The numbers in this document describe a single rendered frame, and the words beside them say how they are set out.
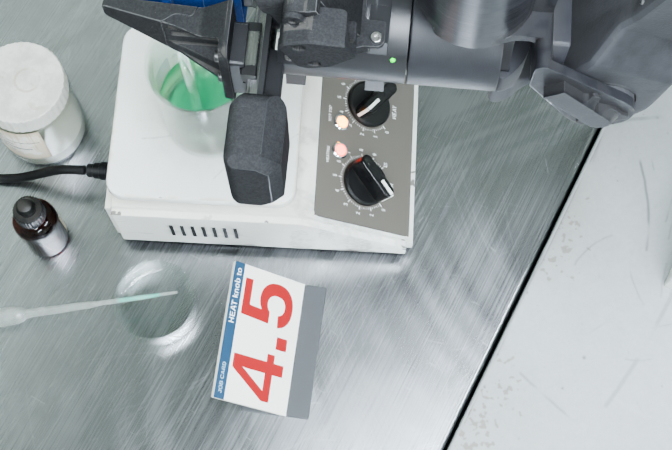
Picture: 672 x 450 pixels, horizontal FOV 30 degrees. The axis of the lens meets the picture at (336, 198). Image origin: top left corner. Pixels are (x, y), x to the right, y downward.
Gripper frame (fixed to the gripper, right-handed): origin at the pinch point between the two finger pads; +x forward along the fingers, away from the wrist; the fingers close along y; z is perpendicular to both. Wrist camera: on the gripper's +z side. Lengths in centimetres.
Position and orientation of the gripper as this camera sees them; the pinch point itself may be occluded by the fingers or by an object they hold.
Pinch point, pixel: (171, 8)
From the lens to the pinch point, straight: 65.2
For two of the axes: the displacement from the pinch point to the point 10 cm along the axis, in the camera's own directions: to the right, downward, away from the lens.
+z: 0.0, -3.3, -9.5
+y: -0.9, 9.4, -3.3
